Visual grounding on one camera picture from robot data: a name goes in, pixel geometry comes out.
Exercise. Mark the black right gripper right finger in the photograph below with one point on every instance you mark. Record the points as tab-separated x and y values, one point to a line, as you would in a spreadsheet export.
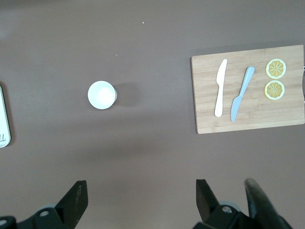
207	205

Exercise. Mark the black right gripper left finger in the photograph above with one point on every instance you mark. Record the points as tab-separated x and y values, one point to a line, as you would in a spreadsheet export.
71	205

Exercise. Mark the white plastic cup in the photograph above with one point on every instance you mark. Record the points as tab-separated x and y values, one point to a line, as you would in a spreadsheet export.
101	95

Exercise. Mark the cream bear print tray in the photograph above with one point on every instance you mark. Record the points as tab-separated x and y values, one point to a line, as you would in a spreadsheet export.
3	119

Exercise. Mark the bamboo cutting board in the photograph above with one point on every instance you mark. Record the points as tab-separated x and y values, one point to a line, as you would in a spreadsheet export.
250	119

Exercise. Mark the grey plastic knife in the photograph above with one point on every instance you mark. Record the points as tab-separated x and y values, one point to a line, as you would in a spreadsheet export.
241	93

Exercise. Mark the white plastic knife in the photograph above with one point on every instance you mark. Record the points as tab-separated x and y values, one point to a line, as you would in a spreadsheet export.
220	88

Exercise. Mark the yellow lemon slice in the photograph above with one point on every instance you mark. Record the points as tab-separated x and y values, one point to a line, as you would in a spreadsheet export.
276	68
274	90

